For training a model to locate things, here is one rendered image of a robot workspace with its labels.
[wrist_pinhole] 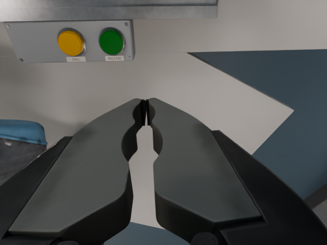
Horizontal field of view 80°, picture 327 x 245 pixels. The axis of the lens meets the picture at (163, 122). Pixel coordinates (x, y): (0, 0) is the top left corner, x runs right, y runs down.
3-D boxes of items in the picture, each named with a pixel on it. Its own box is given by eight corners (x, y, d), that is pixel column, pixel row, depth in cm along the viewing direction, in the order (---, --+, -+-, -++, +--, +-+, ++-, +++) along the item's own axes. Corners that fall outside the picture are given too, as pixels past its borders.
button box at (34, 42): (136, 53, 42) (134, 61, 37) (34, 56, 41) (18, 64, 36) (132, 16, 38) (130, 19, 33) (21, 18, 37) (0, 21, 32)
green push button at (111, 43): (125, 52, 37) (124, 55, 35) (103, 52, 37) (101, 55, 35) (122, 28, 35) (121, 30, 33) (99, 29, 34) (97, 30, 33)
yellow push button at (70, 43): (87, 53, 36) (84, 55, 35) (65, 53, 36) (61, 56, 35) (82, 29, 34) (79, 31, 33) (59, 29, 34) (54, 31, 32)
